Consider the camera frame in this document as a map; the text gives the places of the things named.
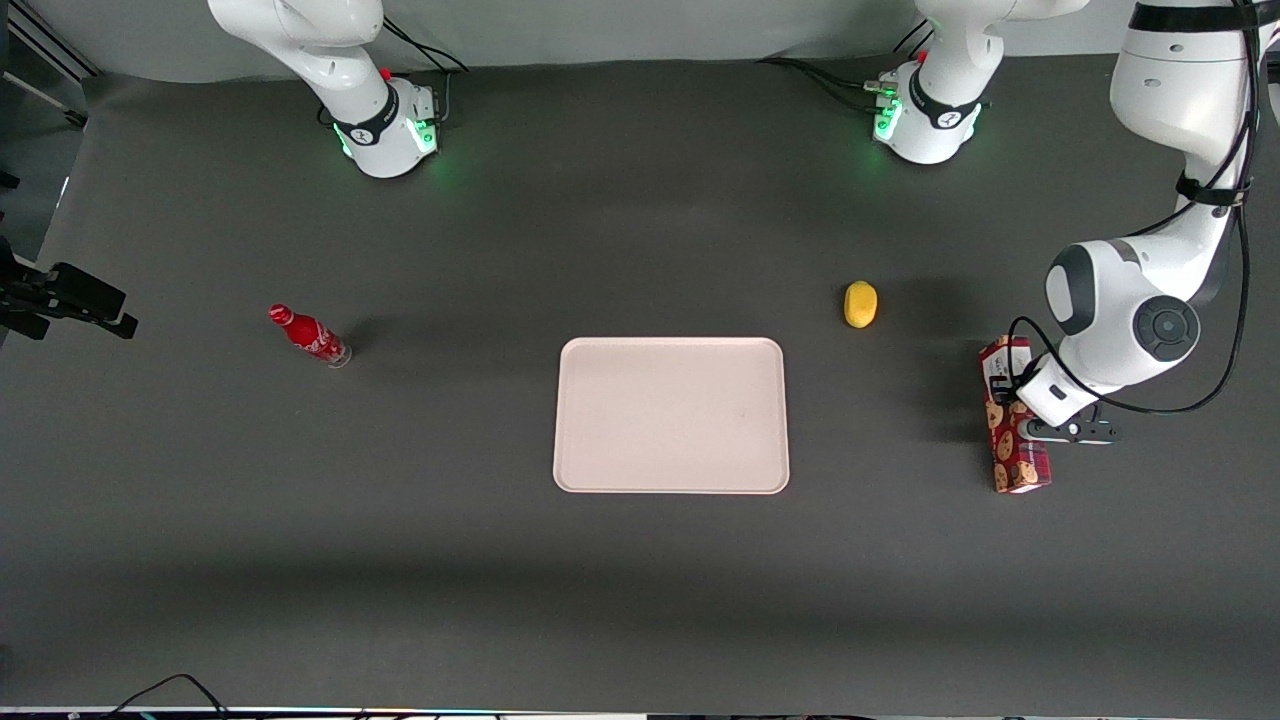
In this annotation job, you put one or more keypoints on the red cookie box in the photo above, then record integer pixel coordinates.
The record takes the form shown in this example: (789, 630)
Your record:
(1020, 465)

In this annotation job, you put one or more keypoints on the aluminium frame rail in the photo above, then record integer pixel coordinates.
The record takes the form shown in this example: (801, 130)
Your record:
(55, 45)

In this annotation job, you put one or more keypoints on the pale pink plastic tray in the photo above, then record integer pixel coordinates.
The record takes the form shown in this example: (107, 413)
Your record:
(670, 415)

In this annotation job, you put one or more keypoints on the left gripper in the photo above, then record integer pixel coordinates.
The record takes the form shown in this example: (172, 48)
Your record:
(1003, 386)

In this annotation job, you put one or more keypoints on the red cola bottle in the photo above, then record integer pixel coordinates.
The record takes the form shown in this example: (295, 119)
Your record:
(305, 332)

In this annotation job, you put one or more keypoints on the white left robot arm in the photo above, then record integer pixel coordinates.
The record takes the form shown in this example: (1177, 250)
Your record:
(1170, 90)

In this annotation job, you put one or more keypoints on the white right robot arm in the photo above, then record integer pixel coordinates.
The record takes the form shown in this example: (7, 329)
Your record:
(340, 40)

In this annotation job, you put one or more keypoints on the yellow lemon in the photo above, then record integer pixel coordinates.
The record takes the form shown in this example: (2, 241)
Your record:
(861, 305)

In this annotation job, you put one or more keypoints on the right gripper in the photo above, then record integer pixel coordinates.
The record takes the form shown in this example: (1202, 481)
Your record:
(18, 293)

